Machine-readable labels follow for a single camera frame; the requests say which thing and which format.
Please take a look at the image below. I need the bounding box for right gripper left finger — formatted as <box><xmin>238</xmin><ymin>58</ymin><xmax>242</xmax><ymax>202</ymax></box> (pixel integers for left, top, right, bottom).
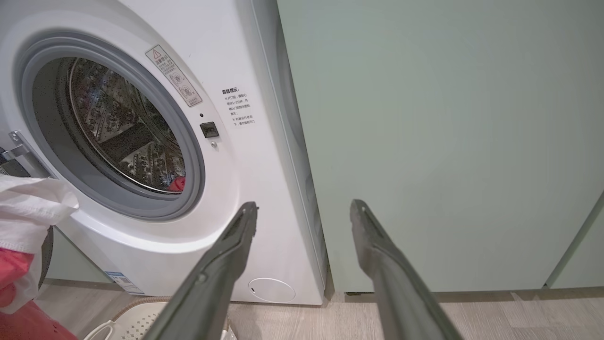
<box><xmin>144</xmin><ymin>202</ymin><xmax>259</xmax><ymax>340</ymax></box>

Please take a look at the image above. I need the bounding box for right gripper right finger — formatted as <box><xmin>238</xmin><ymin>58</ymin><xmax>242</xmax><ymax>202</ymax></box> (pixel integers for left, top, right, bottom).
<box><xmin>350</xmin><ymin>199</ymin><xmax>465</xmax><ymax>340</ymax></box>

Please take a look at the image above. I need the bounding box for washing machine glass door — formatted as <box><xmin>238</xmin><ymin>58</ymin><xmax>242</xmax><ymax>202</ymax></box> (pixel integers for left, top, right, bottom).
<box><xmin>0</xmin><ymin>161</ymin><xmax>54</xmax><ymax>289</ymax></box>

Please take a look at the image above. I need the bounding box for white and red garment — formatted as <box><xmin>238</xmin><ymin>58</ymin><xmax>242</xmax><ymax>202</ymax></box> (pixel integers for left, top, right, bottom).
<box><xmin>0</xmin><ymin>175</ymin><xmax>80</xmax><ymax>340</ymax></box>

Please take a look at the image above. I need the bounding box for white front-load washing machine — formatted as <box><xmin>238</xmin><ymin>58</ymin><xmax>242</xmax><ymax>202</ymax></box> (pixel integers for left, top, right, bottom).
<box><xmin>0</xmin><ymin>0</ymin><xmax>329</xmax><ymax>306</ymax></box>

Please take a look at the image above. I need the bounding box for steel washer drum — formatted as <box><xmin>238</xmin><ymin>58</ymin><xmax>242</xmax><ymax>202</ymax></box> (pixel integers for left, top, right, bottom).
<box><xmin>68</xmin><ymin>58</ymin><xmax>186</xmax><ymax>194</ymax></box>

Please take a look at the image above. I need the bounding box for metal door hinge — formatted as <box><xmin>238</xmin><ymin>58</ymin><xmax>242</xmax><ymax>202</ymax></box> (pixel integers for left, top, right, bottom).
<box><xmin>0</xmin><ymin>131</ymin><xmax>53</xmax><ymax>180</ymax></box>

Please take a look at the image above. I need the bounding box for round white filter cover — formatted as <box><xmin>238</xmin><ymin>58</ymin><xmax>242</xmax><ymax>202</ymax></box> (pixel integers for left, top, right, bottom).
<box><xmin>248</xmin><ymin>278</ymin><xmax>296</xmax><ymax>304</ymax></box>

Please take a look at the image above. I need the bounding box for cream perforated laundry basket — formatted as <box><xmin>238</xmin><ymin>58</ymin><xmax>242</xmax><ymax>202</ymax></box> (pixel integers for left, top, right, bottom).
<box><xmin>83</xmin><ymin>297</ymin><xmax>233</xmax><ymax>340</ymax></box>

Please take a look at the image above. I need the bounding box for blue energy label sticker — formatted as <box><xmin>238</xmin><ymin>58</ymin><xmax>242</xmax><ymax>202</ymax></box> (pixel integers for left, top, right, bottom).
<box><xmin>105</xmin><ymin>272</ymin><xmax>145</xmax><ymax>296</ymax></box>

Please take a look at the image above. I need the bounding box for black text instruction sticker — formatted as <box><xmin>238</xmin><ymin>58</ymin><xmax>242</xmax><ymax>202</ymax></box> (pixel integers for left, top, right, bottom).
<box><xmin>222</xmin><ymin>87</ymin><xmax>257</xmax><ymax>128</ymax></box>

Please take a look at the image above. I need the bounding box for red triangle warning sticker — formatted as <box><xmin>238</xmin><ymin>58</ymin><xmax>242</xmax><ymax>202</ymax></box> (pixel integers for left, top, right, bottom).
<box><xmin>145</xmin><ymin>45</ymin><xmax>203</xmax><ymax>107</ymax></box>

